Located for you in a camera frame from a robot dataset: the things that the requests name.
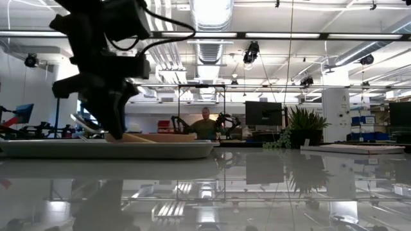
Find red box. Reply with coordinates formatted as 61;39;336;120
157;119;171;134

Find white square pillar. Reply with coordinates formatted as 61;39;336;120
321;87;352;144

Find background black station frame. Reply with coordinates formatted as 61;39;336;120
177;83;227;141

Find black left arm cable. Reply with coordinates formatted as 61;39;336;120
105;5;197;58

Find overhead frame bar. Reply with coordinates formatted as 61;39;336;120
0;30;411;42

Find black monitor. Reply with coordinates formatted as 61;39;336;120
245;100;284;127

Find blue storage bins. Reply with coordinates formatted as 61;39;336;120
350;115;391;142

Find small green potted plant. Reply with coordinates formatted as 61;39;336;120
262;105;332;150

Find orange round plate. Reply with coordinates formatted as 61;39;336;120
103;132;197;144

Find silver ceiling duct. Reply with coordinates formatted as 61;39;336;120
188;0;236;101

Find dark large screen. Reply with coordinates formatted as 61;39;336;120
389;101;411;144

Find grey plastic tray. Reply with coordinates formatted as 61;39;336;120
0;138;216;160

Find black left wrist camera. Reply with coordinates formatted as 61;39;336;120
101;0;152;42

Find blue tilted monitor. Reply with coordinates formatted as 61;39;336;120
13;103;35;124

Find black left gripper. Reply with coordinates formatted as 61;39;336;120
49;0;152;141

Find person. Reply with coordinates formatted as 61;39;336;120
189;106;223;141

